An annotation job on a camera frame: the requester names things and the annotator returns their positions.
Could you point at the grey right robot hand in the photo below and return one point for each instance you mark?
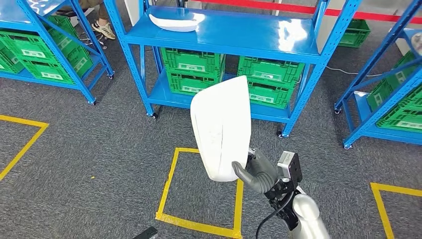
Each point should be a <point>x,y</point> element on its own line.
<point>260,168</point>

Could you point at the white curved plastic part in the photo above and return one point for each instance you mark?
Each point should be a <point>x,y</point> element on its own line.
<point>221,132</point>
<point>174,23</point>

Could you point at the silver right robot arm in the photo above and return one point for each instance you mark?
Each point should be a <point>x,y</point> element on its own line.
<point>306,211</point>

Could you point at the blue metal shelf rack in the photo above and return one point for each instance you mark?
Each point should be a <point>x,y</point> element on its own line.
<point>230,36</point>
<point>13,19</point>
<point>362,112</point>

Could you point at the yellow floor tape square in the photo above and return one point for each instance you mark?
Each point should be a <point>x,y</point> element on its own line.
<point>197,226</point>
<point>23,148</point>
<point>382,211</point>

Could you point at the white table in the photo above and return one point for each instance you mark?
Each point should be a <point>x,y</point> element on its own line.
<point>331,33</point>

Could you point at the red barrier belt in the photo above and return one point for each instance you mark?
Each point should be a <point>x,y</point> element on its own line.
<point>290,8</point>

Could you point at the pale round object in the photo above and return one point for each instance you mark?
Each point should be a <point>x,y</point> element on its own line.
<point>417,43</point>

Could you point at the person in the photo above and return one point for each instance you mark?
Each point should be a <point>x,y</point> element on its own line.
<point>104,30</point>

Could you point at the chrome swivel chair base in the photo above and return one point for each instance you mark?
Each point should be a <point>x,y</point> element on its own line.
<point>92,41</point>

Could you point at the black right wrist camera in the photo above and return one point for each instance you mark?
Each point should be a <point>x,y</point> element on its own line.
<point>291,165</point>

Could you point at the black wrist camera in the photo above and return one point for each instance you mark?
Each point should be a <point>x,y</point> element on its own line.
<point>291,165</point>
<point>145,233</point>

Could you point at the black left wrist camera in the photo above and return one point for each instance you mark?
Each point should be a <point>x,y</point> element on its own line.
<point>145,233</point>

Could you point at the black stanchion post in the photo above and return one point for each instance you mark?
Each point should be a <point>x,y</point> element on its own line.
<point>182,3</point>

